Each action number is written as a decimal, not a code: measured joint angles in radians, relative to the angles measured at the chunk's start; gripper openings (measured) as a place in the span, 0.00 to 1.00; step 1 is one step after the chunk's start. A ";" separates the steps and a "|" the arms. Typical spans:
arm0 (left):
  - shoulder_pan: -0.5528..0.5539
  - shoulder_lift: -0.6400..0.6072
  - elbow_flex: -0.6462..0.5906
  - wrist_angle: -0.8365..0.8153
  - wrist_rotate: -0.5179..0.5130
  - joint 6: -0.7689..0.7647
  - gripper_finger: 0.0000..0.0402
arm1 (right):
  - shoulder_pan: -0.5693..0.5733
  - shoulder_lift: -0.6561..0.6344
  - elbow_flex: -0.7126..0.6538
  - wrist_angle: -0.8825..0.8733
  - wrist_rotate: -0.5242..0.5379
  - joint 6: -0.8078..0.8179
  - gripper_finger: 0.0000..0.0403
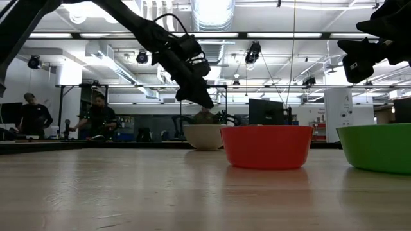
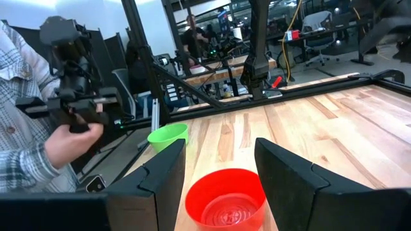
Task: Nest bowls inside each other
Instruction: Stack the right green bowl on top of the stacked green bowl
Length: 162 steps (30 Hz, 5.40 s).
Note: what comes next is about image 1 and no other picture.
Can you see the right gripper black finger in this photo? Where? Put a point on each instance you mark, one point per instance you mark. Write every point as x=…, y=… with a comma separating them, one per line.
x=372, y=27

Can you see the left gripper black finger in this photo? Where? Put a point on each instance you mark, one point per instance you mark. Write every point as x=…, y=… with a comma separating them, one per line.
x=196, y=94

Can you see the green plastic bowl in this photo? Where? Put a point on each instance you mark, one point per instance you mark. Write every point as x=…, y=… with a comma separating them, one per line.
x=375, y=147

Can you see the red plastic bowl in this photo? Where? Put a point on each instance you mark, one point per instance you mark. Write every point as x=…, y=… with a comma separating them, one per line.
x=266, y=147

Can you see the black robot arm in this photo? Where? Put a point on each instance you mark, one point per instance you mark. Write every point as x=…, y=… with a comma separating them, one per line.
x=67, y=128
x=175, y=126

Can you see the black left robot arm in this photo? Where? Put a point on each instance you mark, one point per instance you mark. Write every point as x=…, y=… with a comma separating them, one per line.
x=135, y=22

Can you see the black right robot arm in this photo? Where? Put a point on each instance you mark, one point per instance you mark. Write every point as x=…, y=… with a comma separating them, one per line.
x=401, y=13

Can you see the red shelf unit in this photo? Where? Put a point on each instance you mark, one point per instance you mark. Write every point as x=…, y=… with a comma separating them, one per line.
x=319, y=131

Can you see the person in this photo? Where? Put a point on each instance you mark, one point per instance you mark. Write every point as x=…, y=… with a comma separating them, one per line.
x=101, y=118
x=33, y=118
x=204, y=118

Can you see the black spotlight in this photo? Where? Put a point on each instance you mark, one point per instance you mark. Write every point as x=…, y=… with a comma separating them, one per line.
x=142, y=57
x=236, y=82
x=309, y=81
x=253, y=51
x=34, y=62

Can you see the white ceramic bowl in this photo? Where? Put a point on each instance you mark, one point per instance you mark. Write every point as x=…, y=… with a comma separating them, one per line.
x=202, y=136

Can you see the white pillar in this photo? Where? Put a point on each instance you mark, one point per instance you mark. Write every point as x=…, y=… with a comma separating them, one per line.
x=337, y=109

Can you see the black monitor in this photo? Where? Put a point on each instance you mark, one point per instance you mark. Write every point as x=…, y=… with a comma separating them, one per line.
x=11, y=113
x=403, y=110
x=266, y=112

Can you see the black backpack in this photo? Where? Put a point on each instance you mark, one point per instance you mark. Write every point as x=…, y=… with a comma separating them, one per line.
x=144, y=134

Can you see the black beam with light strips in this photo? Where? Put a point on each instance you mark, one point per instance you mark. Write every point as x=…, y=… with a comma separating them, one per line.
x=242, y=35

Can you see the blue storage crate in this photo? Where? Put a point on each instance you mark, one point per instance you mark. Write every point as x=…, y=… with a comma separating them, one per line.
x=293, y=123
x=123, y=137

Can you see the white plastic tub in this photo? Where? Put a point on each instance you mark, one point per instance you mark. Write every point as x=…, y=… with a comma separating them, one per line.
x=54, y=132

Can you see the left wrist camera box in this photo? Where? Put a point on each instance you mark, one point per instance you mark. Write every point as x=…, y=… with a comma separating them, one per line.
x=191, y=46

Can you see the silver ventilation duct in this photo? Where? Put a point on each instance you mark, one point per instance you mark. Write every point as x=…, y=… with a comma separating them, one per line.
x=221, y=19

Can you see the white rectangular air duct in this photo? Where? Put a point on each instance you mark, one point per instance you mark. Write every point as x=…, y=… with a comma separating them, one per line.
x=96, y=51

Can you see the black aluminium table frame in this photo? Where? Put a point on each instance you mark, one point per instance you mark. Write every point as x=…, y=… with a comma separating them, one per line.
x=96, y=147

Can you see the black metal rig frame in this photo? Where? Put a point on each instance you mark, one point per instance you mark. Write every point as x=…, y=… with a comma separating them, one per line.
x=61, y=106

